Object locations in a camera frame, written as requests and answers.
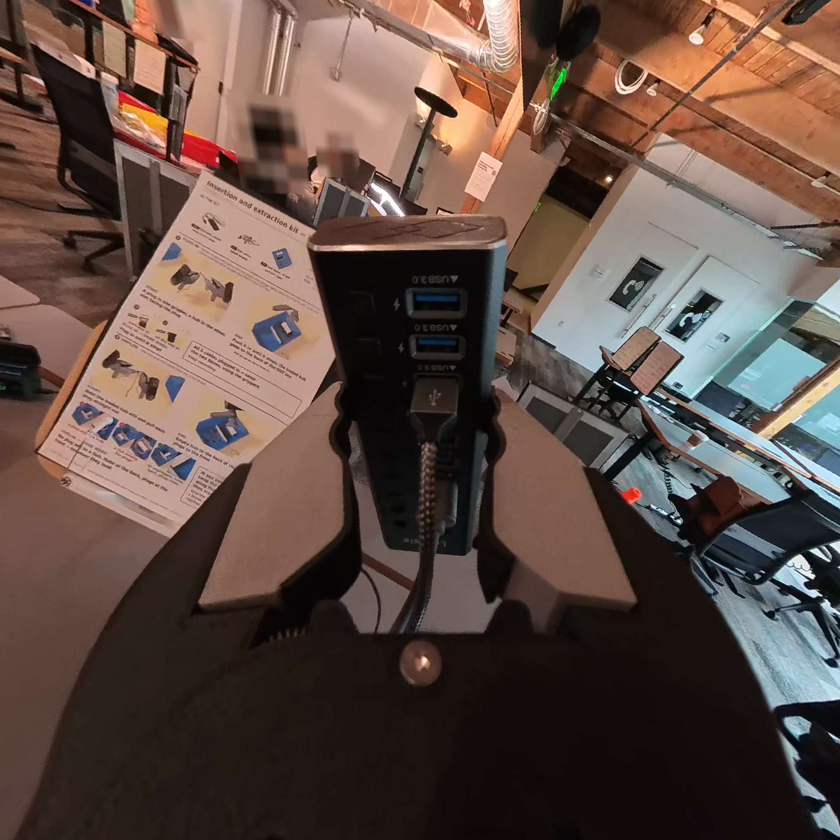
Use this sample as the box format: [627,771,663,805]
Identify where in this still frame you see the silver air duct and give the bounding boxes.
[354,0,522,74]

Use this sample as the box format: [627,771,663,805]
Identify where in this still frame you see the office chair with brown jacket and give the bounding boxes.
[676,474,840,664]

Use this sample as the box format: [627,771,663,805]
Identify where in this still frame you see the braided grey USB cable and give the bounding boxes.
[390,375,462,636]

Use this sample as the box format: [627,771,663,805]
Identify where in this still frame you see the black power station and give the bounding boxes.
[0,341,43,403]

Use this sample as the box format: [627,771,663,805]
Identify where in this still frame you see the black office chair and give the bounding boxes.
[31,45,129,270]

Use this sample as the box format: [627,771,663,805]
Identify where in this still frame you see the instruction sheet board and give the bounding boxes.
[36,176,339,539]

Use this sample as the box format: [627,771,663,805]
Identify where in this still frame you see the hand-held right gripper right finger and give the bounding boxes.
[474,390,637,636]

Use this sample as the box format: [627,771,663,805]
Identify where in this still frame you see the grey panel on stand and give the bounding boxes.
[311,176,370,227]

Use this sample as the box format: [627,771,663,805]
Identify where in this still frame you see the black floor lamp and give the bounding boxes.
[402,85,459,201]

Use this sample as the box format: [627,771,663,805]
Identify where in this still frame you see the wooden back chair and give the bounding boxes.
[607,341,685,421]
[577,327,660,411]

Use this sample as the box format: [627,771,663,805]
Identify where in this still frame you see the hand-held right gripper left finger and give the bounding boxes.
[199,384,363,611]

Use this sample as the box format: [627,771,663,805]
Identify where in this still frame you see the long wooden-edged desk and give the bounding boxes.
[604,387,840,500]

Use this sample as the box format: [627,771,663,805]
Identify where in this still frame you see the grey divider panel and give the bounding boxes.
[517,382,632,472]

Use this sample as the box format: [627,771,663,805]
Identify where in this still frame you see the white paper notice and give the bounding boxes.
[465,152,503,202]

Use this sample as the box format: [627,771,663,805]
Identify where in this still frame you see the black phone sign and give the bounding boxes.
[666,292,723,342]
[609,257,665,312]

